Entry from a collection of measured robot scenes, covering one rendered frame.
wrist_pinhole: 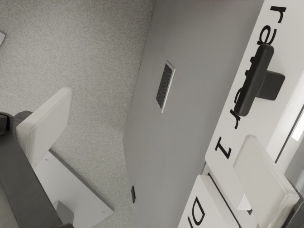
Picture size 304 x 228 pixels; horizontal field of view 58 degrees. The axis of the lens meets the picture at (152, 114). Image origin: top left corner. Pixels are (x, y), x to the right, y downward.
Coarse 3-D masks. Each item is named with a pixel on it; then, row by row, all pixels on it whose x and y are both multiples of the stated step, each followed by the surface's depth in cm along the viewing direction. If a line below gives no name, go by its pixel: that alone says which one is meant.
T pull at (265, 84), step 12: (264, 48) 25; (264, 60) 26; (252, 72) 26; (264, 72) 26; (276, 72) 27; (252, 84) 27; (264, 84) 27; (276, 84) 27; (240, 96) 28; (252, 96) 27; (264, 96) 27; (276, 96) 28; (240, 108) 28
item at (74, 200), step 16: (48, 160) 125; (48, 176) 128; (64, 176) 130; (80, 176) 135; (48, 192) 132; (64, 192) 133; (80, 192) 135; (96, 192) 141; (64, 208) 134; (80, 208) 139; (96, 208) 141; (112, 208) 146; (80, 224) 144
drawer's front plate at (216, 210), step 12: (204, 180) 40; (192, 192) 43; (204, 192) 39; (216, 192) 38; (192, 204) 42; (204, 204) 39; (216, 204) 36; (192, 216) 42; (204, 216) 38; (216, 216) 35; (228, 216) 34
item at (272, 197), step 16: (256, 144) 19; (240, 160) 20; (256, 160) 18; (272, 160) 17; (240, 176) 19; (256, 176) 17; (272, 176) 15; (256, 192) 17; (272, 192) 15; (288, 192) 14; (256, 208) 16; (272, 208) 15; (288, 208) 14; (272, 224) 14
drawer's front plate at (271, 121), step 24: (288, 0) 29; (264, 24) 32; (288, 24) 28; (288, 48) 28; (240, 72) 35; (288, 72) 27; (288, 96) 26; (240, 120) 34; (264, 120) 29; (288, 120) 27; (216, 144) 38; (240, 144) 33; (264, 144) 29; (216, 168) 37; (240, 192) 31
